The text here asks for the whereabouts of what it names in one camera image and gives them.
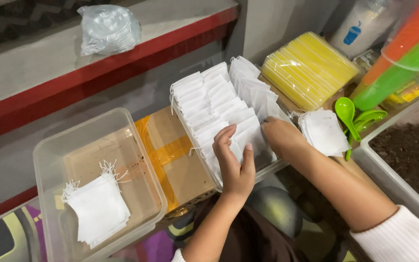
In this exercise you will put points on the person's right hand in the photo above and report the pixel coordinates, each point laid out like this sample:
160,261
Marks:
286,140

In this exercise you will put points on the loose pile of white pouches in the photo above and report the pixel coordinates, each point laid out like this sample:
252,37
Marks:
324,133

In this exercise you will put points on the rows of white filter bags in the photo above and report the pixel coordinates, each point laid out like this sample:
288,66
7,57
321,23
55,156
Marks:
209,105

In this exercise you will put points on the dark loose tea leaves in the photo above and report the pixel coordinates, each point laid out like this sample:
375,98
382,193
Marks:
413,160

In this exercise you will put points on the white long-sleeve top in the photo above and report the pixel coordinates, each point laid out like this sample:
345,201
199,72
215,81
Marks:
402,240

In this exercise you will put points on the stack of orange plastic cups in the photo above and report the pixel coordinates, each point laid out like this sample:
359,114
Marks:
409,36

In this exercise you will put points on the grey round stool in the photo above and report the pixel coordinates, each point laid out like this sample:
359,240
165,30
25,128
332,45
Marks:
276,209

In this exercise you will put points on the grey shelf with red edge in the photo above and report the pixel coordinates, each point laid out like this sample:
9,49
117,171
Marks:
67,80

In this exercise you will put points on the white cups with blue print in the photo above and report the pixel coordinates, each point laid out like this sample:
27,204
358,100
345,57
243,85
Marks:
362,27

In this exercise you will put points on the green plastic spoon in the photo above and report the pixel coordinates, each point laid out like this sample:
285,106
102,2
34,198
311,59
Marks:
346,111
362,126
371,115

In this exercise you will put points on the stack of white filter pouches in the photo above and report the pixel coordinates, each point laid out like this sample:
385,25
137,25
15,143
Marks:
98,211

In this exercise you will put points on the small clear packet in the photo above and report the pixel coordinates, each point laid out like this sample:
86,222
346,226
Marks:
366,60

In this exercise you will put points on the plastic bag of clear lids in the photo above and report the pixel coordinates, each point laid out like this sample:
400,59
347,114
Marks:
109,29

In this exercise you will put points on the large clear plastic container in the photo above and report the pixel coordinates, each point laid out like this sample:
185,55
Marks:
86,145

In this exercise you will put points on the clear tub with dark leaves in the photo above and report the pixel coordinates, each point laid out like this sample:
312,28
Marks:
380,171

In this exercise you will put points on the brown garment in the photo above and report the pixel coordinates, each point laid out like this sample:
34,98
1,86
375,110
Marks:
253,236

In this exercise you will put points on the long clear plastic tray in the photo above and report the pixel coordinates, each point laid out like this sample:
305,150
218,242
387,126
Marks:
195,145

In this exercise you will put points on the wrapped pack of yellow sheets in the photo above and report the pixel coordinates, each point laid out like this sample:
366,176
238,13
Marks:
309,69

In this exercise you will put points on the person's left hand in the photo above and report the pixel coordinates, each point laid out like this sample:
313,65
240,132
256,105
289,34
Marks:
235,174

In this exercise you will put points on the person's right fingers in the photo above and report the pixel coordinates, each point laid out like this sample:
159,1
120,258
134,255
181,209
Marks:
268,128

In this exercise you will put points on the yellow snack packets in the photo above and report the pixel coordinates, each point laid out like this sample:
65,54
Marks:
411,91

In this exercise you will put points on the cardboard box with orange tape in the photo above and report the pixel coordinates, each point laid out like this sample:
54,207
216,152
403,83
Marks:
180,171

